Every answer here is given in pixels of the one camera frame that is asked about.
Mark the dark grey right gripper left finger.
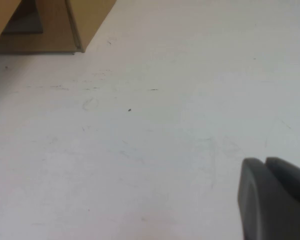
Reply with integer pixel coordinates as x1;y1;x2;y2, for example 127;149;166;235
237;157;300;240

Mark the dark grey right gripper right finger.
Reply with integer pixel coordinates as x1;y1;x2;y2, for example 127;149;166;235
265;156;300;192

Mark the cardboard drawer with smooth window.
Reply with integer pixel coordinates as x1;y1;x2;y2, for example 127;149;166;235
0;0;78;55

